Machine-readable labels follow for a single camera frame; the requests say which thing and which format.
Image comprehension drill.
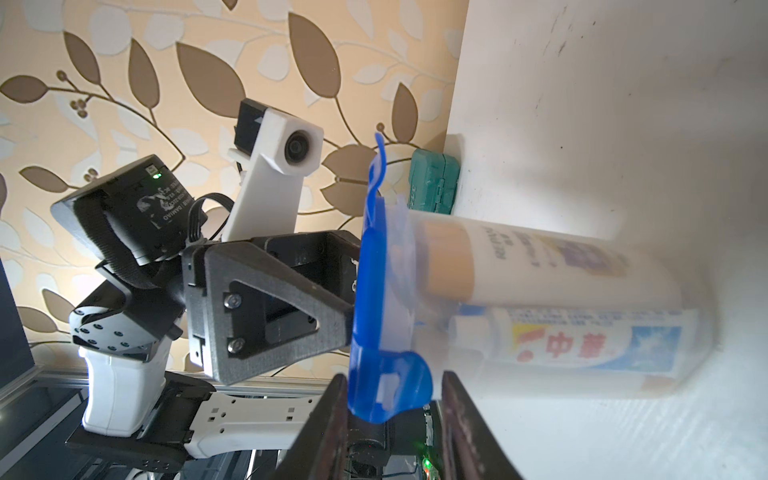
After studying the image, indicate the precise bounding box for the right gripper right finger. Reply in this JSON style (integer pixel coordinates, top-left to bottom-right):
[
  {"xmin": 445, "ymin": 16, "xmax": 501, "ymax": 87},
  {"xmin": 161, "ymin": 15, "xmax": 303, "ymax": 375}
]
[{"xmin": 441, "ymin": 371, "xmax": 523, "ymax": 480}]

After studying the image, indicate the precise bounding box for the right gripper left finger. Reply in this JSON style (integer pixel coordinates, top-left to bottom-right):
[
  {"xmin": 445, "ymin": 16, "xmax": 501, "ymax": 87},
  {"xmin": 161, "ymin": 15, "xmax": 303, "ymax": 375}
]
[{"xmin": 272, "ymin": 374, "xmax": 348, "ymax": 480}]

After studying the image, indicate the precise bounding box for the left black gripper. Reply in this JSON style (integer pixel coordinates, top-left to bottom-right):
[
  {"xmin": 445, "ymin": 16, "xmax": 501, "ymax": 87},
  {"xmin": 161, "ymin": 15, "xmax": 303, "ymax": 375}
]
[{"xmin": 51, "ymin": 155, "xmax": 360, "ymax": 385}]

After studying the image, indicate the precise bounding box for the blue lid of cup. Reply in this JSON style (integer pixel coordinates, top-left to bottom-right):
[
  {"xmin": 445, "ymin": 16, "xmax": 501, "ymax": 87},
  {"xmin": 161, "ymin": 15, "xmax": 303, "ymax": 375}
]
[{"xmin": 348, "ymin": 132, "xmax": 433, "ymax": 424}]

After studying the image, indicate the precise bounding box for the clear toiletry cup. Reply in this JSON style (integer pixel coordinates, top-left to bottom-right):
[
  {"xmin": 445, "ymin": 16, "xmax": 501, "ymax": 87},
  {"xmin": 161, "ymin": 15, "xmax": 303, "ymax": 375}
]
[{"xmin": 381, "ymin": 205, "xmax": 714, "ymax": 398}]

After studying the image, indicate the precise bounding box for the small toothpaste tube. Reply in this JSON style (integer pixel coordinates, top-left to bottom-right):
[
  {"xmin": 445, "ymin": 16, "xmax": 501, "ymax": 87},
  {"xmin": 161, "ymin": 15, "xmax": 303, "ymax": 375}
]
[{"xmin": 448, "ymin": 307, "xmax": 700, "ymax": 377}]

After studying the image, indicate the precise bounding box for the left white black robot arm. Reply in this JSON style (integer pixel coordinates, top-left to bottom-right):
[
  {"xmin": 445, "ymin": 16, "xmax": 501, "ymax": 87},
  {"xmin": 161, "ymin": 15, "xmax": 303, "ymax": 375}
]
[{"xmin": 51, "ymin": 154, "xmax": 360, "ymax": 477}]

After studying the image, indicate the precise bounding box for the green plastic tool case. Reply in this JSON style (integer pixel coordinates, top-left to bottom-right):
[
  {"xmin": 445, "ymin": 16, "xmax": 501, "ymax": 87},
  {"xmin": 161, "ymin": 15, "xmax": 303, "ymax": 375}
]
[{"xmin": 408, "ymin": 149, "xmax": 460, "ymax": 214}]

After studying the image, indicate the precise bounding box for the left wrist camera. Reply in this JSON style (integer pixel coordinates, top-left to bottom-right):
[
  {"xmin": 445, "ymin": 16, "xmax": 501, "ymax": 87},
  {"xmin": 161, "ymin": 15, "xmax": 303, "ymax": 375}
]
[{"xmin": 222, "ymin": 98, "xmax": 324, "ymax": 242}]

